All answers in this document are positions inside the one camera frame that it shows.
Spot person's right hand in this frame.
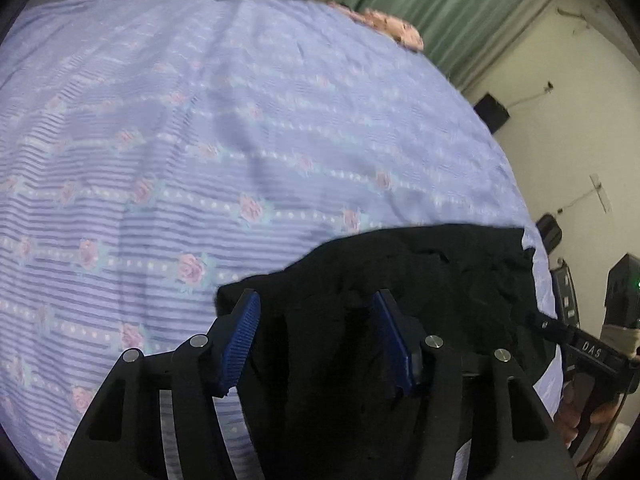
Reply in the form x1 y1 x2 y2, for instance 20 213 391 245
556 381 626 453

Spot black power strip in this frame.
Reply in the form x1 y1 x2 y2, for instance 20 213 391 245
549 258 582 332

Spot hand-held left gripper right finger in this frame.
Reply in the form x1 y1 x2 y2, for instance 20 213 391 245
371 289 580 480

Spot green curtain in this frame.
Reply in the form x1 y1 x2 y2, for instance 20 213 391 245
300 0 572 92

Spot black pants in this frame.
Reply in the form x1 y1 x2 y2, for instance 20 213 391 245
216 222 557 480

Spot purple floral bed sheet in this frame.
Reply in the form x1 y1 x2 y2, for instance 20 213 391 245
0 0 565 480

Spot black bag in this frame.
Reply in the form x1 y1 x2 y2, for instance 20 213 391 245
536 213 564 257

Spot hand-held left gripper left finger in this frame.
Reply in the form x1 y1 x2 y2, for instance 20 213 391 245
56 288 262 480

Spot wall cable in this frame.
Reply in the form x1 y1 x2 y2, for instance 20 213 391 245
505 81 555 111
554 174 614 215

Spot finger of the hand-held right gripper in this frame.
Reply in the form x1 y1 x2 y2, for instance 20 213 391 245
527 312 577 345

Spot black wall box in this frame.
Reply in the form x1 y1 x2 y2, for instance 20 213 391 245
472 92 511 134

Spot pink floral pillow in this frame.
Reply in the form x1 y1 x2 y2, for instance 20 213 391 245
327 2 426 52

